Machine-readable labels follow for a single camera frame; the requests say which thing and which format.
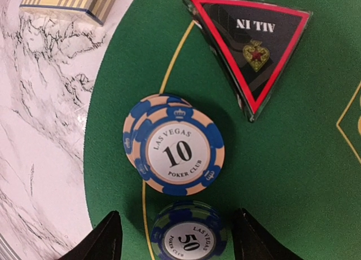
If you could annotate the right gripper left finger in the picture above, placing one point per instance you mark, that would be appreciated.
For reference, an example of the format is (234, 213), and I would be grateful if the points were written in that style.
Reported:
(103, 242)

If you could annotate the round green poker mat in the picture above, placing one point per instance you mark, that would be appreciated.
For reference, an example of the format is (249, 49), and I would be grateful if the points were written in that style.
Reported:
(295, 169)

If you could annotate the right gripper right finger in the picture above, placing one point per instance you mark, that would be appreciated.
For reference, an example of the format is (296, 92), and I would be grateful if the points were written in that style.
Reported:
(252, 241)

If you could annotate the red-backed playing card deck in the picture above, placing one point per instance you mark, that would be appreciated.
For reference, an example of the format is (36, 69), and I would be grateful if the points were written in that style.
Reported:
(92, 11)

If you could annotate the placed fifty chip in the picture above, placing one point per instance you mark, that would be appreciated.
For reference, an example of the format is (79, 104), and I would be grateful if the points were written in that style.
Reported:
(188, 230)

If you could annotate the triangular all-in button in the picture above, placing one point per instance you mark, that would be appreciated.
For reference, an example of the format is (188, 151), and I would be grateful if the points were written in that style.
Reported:
(253, 41)

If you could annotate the placed ten chips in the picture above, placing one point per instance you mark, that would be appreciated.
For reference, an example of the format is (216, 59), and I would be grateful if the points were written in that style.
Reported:
(176, 149)

